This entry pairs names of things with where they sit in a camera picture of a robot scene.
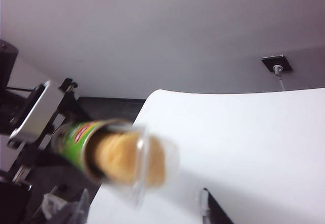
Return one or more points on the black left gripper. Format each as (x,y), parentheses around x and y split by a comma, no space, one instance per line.
(25,158)

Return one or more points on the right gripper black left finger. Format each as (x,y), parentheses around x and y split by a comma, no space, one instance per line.
(81,213)

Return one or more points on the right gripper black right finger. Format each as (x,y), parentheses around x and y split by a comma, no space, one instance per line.
(215,216)

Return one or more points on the green chips can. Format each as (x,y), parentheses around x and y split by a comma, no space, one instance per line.
(73,142)

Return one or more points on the stack of potato chips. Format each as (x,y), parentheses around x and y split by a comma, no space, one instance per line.
(127,155)

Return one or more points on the transparent plastic chip container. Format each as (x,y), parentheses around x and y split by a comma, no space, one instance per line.
(170,163)

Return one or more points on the left wrist camera silver box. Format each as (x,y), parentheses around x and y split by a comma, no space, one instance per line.
(35,112)

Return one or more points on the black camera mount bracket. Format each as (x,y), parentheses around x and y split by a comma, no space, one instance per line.
(72,104)

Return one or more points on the white wall plug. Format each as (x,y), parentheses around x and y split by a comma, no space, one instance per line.
(277,69)

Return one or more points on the black wall plate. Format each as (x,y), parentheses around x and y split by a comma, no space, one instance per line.
(269,61)

